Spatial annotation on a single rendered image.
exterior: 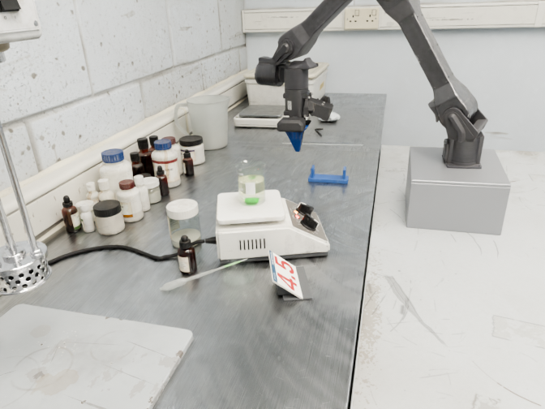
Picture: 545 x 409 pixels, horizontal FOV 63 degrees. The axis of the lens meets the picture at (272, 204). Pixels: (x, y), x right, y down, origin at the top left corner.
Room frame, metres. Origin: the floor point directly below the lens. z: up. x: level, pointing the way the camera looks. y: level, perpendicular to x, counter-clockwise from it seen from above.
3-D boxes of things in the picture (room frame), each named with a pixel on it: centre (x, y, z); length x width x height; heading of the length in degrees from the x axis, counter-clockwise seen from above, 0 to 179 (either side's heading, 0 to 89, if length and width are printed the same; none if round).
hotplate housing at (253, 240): (0.74, 0.02, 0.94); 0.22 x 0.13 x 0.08; 94
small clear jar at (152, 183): (0.97, 0.29, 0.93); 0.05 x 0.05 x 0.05
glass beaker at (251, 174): (0.75, 0.04, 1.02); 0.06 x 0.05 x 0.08; 25
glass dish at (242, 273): (0.63, 0.06, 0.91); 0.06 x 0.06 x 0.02
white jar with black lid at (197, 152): (1.23, 0.23, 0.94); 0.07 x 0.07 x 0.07
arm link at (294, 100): (1.07, -0.07, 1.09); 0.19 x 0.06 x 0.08; 166
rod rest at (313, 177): (1.05, -0.14, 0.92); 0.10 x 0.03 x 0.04; 76
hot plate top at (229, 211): (0.74, 0.04, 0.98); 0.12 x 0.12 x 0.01; 4
